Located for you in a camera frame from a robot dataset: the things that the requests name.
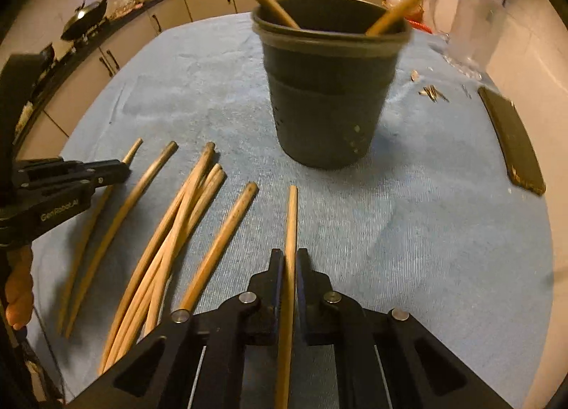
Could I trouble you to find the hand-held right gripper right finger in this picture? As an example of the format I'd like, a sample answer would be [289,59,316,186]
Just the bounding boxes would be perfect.
[295,248,511,409]

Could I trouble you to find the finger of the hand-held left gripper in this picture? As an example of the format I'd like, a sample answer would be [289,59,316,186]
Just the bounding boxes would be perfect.
[16,159,132,180]
[18,173,131,192]

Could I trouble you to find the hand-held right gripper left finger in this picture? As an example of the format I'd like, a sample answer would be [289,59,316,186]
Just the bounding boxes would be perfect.
[66,248,285,409]

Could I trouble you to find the bunch of wooden chopsticks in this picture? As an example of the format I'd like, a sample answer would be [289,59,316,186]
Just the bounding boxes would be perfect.
[55,138,259,374]

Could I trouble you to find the black plastic utensil cup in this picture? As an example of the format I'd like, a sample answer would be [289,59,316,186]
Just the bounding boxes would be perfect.
[251,0,414,170]

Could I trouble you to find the person's left hand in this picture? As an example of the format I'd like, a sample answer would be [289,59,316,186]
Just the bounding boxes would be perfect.
[4,245,36,331]

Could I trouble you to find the blue tablecloth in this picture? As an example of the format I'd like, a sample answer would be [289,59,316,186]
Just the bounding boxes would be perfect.
[29,12,555,409]

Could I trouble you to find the black wok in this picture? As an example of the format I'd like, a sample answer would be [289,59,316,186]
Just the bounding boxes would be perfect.
[60,0,121,42]

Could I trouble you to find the crinkled snack bag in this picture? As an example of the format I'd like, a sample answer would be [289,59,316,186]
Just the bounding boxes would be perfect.
[109,0,143,20]

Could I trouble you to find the small scattered scraps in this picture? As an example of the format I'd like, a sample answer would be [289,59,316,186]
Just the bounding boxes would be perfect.
[410,70,450,104]

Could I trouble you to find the black smartphone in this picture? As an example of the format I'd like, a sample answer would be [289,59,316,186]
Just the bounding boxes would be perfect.
[478,86,546,196]

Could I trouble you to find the clear plastic bag of food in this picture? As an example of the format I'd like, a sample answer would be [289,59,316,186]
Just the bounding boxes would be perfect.
[381,0,429,24]

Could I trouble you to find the clear glass pitcher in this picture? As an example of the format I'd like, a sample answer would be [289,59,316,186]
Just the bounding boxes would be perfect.
[424,0,507,79]

